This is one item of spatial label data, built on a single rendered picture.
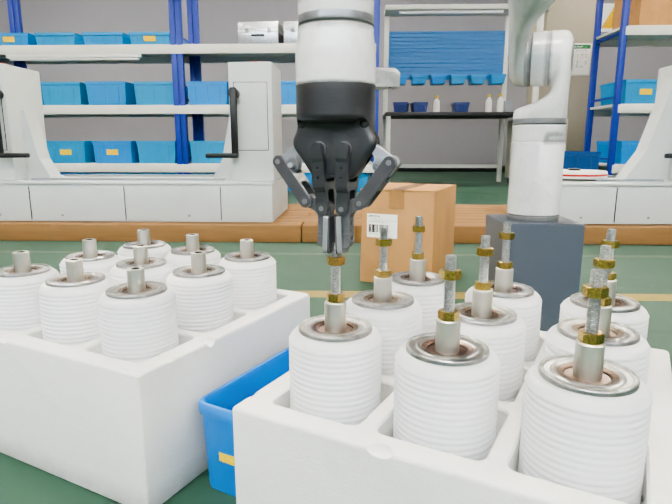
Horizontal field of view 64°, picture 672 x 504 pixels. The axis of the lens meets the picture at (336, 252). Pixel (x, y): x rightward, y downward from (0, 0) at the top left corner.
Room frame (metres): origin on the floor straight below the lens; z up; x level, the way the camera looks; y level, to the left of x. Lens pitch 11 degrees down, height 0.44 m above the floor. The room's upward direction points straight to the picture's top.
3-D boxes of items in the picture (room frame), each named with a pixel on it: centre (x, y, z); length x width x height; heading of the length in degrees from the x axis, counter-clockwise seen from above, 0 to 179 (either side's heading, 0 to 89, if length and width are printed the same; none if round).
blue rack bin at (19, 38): (5.47, 2.98, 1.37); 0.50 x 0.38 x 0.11; 178
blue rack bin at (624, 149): (5.24, -2.78, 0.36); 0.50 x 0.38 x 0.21; 179
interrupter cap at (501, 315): (0.58, -0.16, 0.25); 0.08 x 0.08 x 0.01
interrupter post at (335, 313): (0.53, 0.00, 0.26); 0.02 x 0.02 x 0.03
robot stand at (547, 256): (1.00, -0.37, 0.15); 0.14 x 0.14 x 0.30; 88
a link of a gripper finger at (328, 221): (0.53, 0.01, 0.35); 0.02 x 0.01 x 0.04; 159
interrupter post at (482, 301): (0.58, -0.16, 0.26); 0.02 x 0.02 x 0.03
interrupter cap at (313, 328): (0.53, 0.00, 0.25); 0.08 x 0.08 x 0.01
